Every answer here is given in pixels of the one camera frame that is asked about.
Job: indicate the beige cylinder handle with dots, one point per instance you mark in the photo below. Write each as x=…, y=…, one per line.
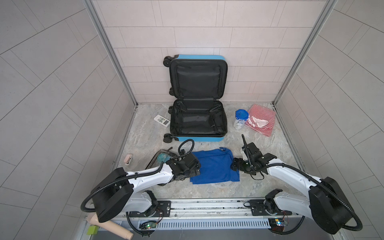
x=110, y=226

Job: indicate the blue shirt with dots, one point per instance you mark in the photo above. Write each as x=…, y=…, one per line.
x=215, y=167

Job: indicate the clear toiletry pouch black trim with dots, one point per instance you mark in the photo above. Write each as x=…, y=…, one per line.
x=160, y=157

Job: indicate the aluminium mounting rail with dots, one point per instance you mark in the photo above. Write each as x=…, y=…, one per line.
x=210, y=208

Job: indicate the green block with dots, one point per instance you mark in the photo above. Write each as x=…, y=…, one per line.
x=92, y=230

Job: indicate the left circuit board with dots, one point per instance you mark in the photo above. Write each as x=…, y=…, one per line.
x=148, y=225

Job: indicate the blue suitcase with black lining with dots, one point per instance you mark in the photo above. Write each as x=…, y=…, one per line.
x=198, y=83

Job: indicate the clear jar with blue lid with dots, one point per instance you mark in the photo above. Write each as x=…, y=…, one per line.
x=241, y=116

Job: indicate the white remote control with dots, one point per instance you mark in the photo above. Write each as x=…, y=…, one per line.
x=162, y=120

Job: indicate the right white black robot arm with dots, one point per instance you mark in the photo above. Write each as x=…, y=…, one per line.
x=321, y=200

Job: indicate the small pink object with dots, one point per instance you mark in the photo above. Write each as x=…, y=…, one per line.
x=128, y=159

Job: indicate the right circuit board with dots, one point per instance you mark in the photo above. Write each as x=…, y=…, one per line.
x=277, y=225

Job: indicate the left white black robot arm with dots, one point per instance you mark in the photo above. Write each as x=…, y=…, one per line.
x=124, y=191

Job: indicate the circuit board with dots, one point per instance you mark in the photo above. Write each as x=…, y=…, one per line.
x=148, y=225
x=277, y=225

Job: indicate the red white striped garment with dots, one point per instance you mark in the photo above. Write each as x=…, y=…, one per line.
x=261, y=119

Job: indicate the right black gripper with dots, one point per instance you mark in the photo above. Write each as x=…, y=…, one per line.
x=238, y=167

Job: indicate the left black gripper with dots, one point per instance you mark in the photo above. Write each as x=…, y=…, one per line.
x=193, y=171

